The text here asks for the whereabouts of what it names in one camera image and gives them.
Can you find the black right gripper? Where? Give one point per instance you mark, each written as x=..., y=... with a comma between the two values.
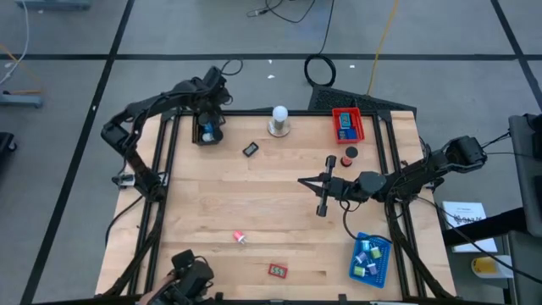
x=360, y=186

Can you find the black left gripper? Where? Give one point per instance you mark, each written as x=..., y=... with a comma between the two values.
x=211, y=93

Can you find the black round cap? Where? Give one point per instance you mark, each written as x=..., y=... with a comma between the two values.
x=207, y=136

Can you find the black plastic tray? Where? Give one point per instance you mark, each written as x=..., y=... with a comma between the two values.
x=197, y=137

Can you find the black digital timer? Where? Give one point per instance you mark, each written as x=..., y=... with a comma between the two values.
x=250, y=149

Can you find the blue digital clock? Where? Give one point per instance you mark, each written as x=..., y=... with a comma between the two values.
x=349, y=134

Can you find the teal digital clock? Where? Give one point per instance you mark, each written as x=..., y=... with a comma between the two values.
x=345, y=120

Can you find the blue plastic tray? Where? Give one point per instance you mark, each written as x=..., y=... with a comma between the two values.
x=381, y=275

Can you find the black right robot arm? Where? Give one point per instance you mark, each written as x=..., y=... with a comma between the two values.
x=423, y=169

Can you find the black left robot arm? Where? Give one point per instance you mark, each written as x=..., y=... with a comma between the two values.
x=144, y=111

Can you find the red sand hourglass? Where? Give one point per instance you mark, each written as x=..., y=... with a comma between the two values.
x=350, y=152

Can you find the white bulb lamp brass stand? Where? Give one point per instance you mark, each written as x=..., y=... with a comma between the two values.
x=279, y=114

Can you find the red plastic tray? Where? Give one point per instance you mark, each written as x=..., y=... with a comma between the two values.
x=359, y=127

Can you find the black floor mat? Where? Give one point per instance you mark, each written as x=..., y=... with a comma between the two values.
x=339, y=99

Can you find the red digital clock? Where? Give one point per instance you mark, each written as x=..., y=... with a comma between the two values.
x=278, y=271

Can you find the silver clamp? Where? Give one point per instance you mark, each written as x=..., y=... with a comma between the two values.
x=123, y=181

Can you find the white booklet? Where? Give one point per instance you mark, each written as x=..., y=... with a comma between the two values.
x=466, y=212

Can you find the black bar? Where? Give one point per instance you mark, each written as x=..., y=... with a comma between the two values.
x=487, y=227

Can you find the yellow white tape roll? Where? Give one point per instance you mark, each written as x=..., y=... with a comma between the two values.
x=485, y=267

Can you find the grey table foot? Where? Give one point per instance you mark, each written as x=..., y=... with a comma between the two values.
x=21, y=101

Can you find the black caster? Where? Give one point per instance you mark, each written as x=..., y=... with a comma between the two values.
x=5, y=142

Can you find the grey cart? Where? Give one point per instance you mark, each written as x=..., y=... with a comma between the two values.
x=525, y=190

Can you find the black aluminium frame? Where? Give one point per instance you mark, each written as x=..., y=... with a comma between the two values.
x=254, y=113

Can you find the pink wall charger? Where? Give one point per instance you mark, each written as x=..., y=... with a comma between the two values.
x=239, y=236

